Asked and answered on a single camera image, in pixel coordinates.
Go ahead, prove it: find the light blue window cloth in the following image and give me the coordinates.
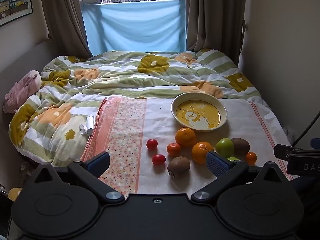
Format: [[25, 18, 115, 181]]
[[82, 0, 187, 57]]

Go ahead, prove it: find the wall poster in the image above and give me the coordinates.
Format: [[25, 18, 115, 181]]
[[0, 0, 34, 27]]

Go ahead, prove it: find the white plastic bag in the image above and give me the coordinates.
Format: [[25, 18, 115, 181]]
[[283, 127, 297, 141]]

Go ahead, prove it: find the large orange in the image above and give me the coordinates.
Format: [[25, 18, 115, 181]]
[[192, 142, 214, 165], [175, 127, 196, 147]]

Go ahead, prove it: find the pink plush toy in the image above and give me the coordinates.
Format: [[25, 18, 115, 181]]
[[3, 70, 42, 113]]

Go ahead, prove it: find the cream bowl with bear print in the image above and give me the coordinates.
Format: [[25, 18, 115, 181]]
[[171, 92, 228, 133]]

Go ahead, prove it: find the green striped floral duvet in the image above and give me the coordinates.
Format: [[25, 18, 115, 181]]
[[9, 49, 273, 167]]

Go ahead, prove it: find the black cable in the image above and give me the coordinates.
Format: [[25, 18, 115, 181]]
[[292, 110, 320, 146]]

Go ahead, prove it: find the brown kiwi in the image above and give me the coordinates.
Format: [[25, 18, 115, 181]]
[[230, 137, 250, 156], [167, 156, 191, 179]]

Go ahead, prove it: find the pink floral tablecloth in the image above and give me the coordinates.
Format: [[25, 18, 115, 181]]
[[81, 94, 294, 195]]

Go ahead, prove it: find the small mandarin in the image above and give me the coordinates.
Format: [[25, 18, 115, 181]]
[[166, 143, 181, 157], [245, 152, 257, 165]]

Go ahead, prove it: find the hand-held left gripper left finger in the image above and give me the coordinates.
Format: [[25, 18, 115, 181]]
[[34, 151, 125, 205]]

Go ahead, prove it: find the white tube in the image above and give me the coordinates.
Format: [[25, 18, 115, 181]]
[[86, 115, 95, 133]]

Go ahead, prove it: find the brown curtain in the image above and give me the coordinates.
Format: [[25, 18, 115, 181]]
[[40, 0, 93, 58], [179, 0, 247, 64]]

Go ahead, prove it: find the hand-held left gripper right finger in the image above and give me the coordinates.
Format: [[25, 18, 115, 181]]
[[190, 151, 284, 204]]

